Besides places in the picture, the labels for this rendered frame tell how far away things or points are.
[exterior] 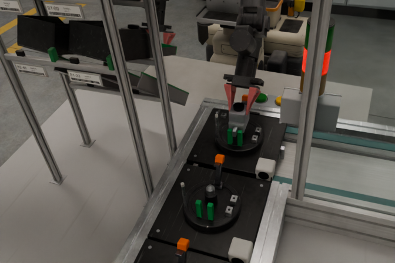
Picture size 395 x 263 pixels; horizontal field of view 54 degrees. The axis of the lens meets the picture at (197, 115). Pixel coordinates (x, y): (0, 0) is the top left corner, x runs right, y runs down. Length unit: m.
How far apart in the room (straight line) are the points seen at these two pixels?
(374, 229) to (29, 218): 0.92
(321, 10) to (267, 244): 0.52
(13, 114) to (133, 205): 2.22
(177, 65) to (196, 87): 0.19
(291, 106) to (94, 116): 0.85
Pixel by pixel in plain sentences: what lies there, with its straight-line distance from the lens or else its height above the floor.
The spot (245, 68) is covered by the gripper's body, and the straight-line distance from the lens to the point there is 1.05.
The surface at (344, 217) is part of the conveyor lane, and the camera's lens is 1.04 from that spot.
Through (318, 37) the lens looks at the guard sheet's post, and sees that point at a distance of 0.74.
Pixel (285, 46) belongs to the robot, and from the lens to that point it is 2.03.
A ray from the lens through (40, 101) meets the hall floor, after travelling 3.30.
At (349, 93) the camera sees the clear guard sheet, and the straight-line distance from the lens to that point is 0.80.
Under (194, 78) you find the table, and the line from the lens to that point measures 1.60.
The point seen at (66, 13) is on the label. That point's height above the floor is 1.44.
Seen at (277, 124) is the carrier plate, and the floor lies 0.97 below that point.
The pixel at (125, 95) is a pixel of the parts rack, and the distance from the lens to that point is 0.88.
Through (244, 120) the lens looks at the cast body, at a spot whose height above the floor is 1.07.
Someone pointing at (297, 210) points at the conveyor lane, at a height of 0.92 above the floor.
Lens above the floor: 1.75
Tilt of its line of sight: 39 degrees down
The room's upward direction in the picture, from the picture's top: 6 degrees counter-clockwise
